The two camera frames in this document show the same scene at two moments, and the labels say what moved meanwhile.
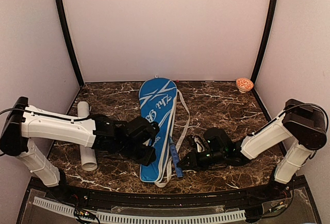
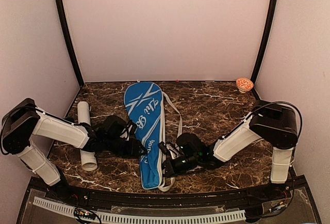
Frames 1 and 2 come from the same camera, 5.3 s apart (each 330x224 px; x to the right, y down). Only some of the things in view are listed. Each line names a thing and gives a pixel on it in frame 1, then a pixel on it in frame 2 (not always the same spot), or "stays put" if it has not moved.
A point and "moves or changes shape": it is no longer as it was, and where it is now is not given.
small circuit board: (84, 214) stays put
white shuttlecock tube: (88, 160) stays put
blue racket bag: (160, 100) moves or changes shape
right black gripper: (194, 162) -> (170, 168)
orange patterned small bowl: (244, 84) stays put
